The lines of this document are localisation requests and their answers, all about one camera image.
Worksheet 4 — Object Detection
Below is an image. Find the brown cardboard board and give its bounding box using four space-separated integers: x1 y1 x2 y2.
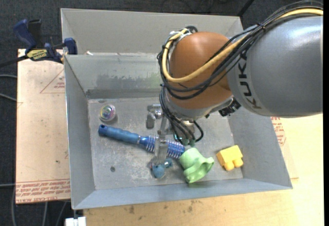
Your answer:
15 48 71 205

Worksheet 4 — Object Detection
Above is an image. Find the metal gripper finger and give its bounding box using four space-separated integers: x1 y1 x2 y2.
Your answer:
153 140 168 167
145 103 163 129

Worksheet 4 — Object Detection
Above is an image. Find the blue hairbrush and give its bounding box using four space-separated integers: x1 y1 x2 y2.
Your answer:
98 124 186 160

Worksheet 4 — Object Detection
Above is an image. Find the yellow toy block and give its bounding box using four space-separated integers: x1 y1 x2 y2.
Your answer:
216 145 244 171

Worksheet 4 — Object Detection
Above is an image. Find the grey metal bin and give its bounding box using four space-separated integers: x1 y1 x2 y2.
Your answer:
60 8 294 211

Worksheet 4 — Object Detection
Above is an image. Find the small blue toy animal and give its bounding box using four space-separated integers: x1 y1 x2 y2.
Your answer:
150 157 173 179

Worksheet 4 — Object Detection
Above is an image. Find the iridescent round spinning top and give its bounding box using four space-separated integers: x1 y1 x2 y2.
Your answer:
99 103 117 123

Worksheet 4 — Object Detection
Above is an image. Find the light green plastic cup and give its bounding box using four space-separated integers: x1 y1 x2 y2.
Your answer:
178 147 215 184

